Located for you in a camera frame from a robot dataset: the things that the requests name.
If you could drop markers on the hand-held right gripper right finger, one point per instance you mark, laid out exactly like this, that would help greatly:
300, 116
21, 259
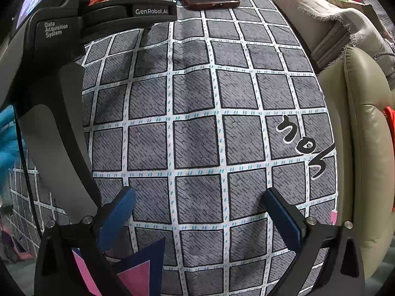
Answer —
284, 219

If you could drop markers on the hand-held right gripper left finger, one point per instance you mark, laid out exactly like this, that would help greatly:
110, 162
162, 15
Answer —
118, 212

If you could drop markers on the blue cloth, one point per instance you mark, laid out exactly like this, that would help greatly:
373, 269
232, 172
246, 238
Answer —
7, 148

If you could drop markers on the beige leather sofa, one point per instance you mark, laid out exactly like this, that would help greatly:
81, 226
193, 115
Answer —
361, 160

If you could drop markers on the grey checked printed blanket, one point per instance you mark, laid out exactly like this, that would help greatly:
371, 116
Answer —
197, 135

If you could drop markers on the orange object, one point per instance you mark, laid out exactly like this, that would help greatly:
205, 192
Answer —
389, 117

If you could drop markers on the beige frayed cloth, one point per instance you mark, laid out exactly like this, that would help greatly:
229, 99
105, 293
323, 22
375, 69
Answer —
311, 9

